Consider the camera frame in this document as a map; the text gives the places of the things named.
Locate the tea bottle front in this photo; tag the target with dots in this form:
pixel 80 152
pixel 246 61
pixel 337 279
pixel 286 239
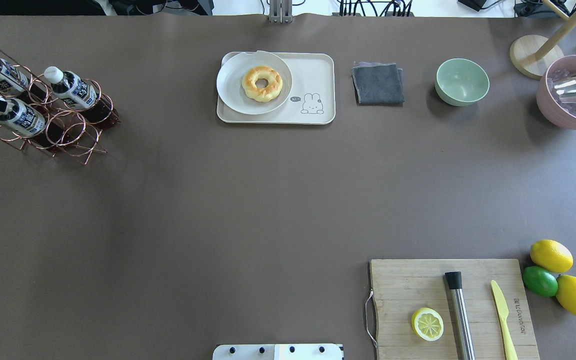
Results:
pixel 29 123

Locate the tea bottle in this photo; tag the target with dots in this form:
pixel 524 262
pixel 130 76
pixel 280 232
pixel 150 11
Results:
pixel 14 83
pixel 80 96
pixel 29 123

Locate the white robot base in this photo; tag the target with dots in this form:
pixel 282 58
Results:
pixel 280 351

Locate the tea bottle rear left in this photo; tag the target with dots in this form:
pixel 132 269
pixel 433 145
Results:
pixel 14 83

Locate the tea bottle middle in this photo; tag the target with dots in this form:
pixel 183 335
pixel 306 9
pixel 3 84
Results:
pixel 80 96

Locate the beige rabbit tray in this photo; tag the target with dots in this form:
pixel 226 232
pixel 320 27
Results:
pixel 311 100

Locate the white round plate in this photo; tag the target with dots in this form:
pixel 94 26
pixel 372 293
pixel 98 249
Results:
pixel 229 82

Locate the folded grey cloth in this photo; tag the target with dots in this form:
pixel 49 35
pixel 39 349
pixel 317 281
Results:
pixel 378 83

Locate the bamboo cutting board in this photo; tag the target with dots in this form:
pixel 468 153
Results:
pixel 402 286

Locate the green bowl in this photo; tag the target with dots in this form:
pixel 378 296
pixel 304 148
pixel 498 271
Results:
pixel 461 82

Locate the lemon half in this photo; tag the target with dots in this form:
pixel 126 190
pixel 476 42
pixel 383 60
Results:
pixel 428 324

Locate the steel muddler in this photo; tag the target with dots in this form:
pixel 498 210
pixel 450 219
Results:
pixel 463 337

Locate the wooden stand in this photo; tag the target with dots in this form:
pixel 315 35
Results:
pixel 533 54

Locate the yellow plastic knife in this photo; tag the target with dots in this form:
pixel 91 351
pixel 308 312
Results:
pixel 502 310

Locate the green lime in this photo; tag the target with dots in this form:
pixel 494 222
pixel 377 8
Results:
pixel 540 281

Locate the whole lemon upper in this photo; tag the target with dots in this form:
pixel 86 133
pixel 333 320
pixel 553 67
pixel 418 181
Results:
pixel 551 255

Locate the pink ice bowl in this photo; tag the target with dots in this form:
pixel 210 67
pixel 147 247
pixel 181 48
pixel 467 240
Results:
pixel 556 112

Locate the copper wire bottle rack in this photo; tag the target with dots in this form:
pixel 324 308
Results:
pixel 86 137

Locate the glazed ring donut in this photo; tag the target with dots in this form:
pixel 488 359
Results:
pixel 262 83

